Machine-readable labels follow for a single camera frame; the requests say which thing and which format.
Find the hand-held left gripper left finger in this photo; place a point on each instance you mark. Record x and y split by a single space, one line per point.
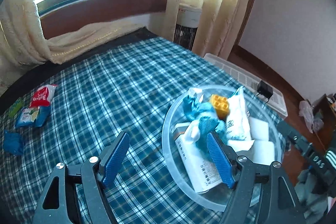
115 158

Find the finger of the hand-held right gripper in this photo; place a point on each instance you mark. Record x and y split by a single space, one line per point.
288 132

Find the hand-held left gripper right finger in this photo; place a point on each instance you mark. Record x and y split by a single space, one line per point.
219 161

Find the white medicine box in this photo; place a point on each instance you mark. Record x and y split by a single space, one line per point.
194 169

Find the teal cloth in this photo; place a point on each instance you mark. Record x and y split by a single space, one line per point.
207 121

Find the white wrapper packet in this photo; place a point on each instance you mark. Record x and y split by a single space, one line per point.
237 119

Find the clear plastic bowl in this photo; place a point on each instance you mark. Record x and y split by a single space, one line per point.
172 150

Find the yellow toy brick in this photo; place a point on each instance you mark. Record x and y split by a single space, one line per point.
219 103

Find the blue and white packet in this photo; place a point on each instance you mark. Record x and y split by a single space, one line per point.
29 116

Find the red snack packet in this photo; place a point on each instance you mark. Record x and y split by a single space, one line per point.
42 95

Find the dark blue packet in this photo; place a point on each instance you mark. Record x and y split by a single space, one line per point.
13 142

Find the green toy brick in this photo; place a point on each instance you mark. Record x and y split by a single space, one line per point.
15 108

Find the person's right hand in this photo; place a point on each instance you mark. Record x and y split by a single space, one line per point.
309 192

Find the white plastic bag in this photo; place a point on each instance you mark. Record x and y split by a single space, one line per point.
311 113

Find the wooden side table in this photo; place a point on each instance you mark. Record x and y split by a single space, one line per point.
323 106

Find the black power adapter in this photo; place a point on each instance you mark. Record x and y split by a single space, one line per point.
265 88

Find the blue plaid bed sheet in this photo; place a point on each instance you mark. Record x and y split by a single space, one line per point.
105 87

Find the white heater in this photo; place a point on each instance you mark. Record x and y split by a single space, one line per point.
236 71

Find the white tower fan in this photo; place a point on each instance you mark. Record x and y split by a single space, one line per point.
189 16

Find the brown wooden window ledge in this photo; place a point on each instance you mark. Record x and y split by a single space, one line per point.
105 8

